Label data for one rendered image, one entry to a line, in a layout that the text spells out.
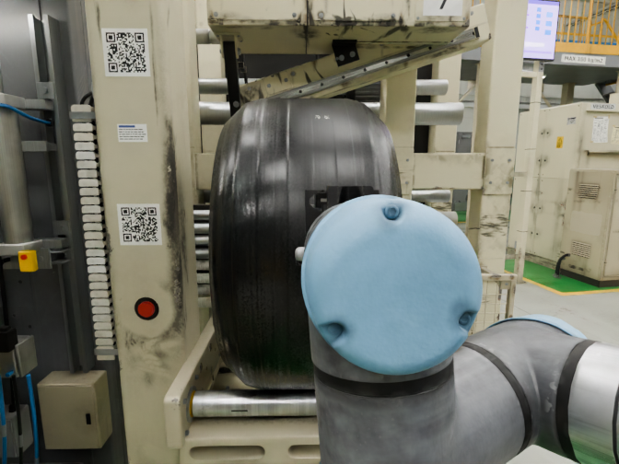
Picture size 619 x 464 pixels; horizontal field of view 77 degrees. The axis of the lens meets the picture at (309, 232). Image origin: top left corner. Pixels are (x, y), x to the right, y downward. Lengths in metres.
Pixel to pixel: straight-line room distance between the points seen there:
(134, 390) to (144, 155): 0.45
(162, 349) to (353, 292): 0.69
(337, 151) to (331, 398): 0.42
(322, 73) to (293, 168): 0.60
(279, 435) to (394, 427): 0.57
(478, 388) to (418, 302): 0.10
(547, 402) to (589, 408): 0.02
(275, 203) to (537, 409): 0.37
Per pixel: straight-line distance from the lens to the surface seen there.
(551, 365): 0.29
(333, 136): 0.59
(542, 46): 4.83
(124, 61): 0.77
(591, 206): 5.20
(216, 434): 0.78
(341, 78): 1.12
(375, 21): 1.03
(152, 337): 0.82
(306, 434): 0.76
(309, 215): 0.37
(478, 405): 0.25
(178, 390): 0.75
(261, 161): 0.56
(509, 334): 0.31
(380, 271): 0.16
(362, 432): 0.21
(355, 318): 0.16
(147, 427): 0.92
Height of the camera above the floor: 1.33
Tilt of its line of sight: 10 degrees down
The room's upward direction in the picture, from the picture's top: straight up
